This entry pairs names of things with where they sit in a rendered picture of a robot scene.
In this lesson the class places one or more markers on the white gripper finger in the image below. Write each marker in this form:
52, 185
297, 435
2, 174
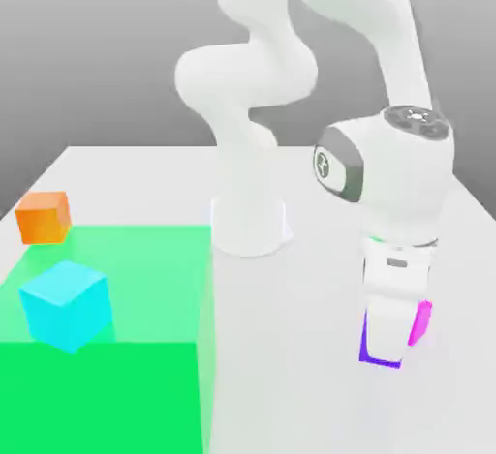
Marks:
387, 330

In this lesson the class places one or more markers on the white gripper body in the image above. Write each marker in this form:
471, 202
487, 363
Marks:
395, 279

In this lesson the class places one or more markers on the small purple cube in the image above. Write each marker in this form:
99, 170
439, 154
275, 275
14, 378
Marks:
363, 349

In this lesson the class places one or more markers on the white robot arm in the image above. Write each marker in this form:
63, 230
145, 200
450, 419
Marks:
407, 175

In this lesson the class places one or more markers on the small magenta cube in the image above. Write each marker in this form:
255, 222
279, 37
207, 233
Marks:
420, 322

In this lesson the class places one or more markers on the small cyan cube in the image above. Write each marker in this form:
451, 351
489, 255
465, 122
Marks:
66, 307

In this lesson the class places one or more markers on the small orange cube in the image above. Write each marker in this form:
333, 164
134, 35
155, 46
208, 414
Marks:
40, 221

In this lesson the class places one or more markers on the large green box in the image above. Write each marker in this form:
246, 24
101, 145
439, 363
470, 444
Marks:
100, 396

